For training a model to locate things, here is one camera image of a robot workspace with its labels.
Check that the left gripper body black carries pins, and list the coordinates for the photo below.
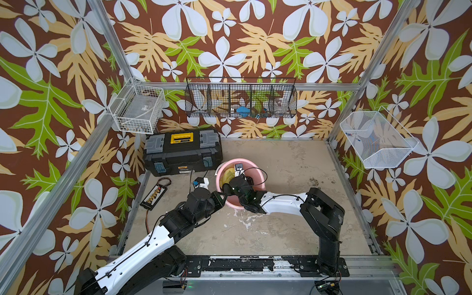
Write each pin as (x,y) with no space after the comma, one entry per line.
(217,204)

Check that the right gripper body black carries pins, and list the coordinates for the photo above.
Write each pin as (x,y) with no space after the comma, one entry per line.
(231,189)

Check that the pink plastic bucket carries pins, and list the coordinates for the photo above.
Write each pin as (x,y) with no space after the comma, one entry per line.
(251,170)

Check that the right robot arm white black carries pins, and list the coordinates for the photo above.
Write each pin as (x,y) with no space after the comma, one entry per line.
(324,216)

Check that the left front aluminium post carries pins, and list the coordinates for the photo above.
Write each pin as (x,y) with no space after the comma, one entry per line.
(23,246)

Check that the white mesh basket right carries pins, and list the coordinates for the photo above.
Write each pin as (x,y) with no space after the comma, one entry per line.
(378,138)

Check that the clear plastic jar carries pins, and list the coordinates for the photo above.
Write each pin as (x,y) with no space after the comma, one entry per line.
(281,105)

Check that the black wire basket rear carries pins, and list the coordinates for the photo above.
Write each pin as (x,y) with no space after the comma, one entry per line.
(221,96)

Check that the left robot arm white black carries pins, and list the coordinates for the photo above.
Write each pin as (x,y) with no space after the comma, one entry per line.
(157,255)

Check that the black toolbox yellow label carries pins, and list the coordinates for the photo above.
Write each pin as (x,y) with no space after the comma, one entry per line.
(177,153)

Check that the blue item in basket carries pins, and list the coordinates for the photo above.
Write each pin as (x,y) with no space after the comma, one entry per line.
(243,111)

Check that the yellow microfiber cloth black trim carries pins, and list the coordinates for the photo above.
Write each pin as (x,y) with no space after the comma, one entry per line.
(227,176)

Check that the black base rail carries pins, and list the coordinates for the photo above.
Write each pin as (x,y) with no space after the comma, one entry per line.
(305,265)

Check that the white wire basket left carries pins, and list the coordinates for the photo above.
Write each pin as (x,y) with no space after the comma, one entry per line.
(137,108)

